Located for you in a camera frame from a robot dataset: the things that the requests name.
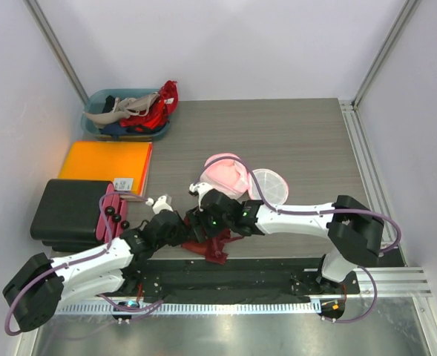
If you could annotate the black case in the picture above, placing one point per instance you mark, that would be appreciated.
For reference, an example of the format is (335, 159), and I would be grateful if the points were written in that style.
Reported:
(72, 215)

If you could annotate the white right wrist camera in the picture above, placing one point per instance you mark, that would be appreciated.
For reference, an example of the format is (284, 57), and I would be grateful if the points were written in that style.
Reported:
(199, 190)

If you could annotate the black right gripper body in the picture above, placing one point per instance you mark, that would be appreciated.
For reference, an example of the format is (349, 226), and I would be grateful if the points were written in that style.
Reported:
(211, 225)

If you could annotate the dark red garment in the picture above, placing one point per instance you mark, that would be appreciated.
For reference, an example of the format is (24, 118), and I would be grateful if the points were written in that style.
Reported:
(210, 248)

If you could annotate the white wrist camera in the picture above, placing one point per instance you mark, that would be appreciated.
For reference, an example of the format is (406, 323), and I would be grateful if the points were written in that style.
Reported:
(162, 203)
(199, 190)

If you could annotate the white mesh laundry bag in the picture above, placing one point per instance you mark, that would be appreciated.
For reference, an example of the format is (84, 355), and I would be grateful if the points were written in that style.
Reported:
(274, 187)

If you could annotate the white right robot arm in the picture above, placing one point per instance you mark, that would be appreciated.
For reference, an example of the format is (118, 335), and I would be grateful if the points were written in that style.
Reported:
(354, 231)

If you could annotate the bright red garment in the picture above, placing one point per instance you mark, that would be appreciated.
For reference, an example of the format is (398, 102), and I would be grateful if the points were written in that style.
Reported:
(159, 106)

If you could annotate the white cup bra in basket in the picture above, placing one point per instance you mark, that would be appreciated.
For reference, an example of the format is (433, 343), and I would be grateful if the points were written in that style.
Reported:
(124, 109)

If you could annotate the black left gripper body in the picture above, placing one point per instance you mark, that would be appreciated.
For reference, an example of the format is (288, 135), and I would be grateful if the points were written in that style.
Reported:
(178, 236)

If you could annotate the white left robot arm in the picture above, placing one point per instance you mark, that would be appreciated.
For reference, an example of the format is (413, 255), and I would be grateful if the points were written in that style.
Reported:
(44, 285)

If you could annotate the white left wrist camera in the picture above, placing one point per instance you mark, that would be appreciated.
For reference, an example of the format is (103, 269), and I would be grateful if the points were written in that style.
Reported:
(162, 203)

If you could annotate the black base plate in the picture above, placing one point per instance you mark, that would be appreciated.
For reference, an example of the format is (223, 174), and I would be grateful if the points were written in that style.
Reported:
(237, 281)

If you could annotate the pink bra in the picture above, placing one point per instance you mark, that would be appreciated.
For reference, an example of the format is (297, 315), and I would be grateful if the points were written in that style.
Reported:
(228, 176)

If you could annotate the teal plastic laundry basket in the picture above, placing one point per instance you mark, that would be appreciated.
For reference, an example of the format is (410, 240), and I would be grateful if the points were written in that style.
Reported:
(96, 103)

